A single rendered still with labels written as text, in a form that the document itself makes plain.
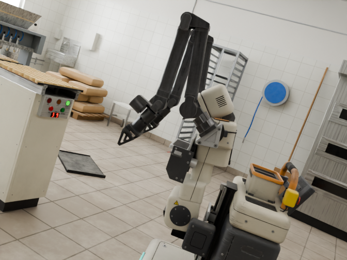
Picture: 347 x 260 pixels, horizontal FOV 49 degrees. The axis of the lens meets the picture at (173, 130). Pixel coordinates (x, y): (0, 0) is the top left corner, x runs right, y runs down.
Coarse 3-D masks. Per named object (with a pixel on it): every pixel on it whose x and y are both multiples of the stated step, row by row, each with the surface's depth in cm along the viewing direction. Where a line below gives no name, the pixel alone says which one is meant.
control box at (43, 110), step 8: (48, 96) 240; (56, 96) 248; (40, 104) 240; (48, 104) 242; (56, 104) 248; (64, 104) 254; (40, 112) 240; (48, 112) 245; (56, 112) 250; (64, 112) 256
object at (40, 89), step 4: (0, 68) 255; (0, 72) 255; (4, 72) 253; (8, 72) 251; (4, 76) 253; (8, 76) 251; (12, 76) 248; (16, 76) 247; (12, 80) 248; (16, 80) 247; (20, 80) 244; (24, 80) 243; (28, 80) 240; (20, 84) 244; (24, 84) 242; (28, 84) 240; (32, 84) 239; (36, 84) 237; (28, 88) 240; (32, 88) 239; (36, 88) 237; (40, 88) 235; (44, 88) 235; (36, 92) 237; (40, 92) 235; (44, 92) 236
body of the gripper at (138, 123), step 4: (140, 116) 171; (136, 120) 168; (140, 120) 167; (128, 124) 166; (132, 124) 169; (136, 124) 168; (140, 124) 167; (144, 124) 168; (132, 128) 166; (136, 128) 168; (140, 128) 168; (144, 128) 170; (136, 132) 166; (140, 132) 170
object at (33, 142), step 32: (0, 96) 252; (32, 96) 237; (64, 96) 259; (0, 128) 251; (32, 128) 243; (64, 128) 266; (0, 160) 250; (32, 160) 252; (0, 192) 248; (32, 192) 263
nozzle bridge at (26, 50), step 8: (8, 24) 278; (24, 32) 301; (32, 32) 297; (0, 40) 281; (8, 40) 292; (24, 40) 303; (32, 40) 309; (40, 40) 306; (24, 48) 300; (32, 48) 306; (40, 48) 308; (24, 56) 316; (24, 64) 315
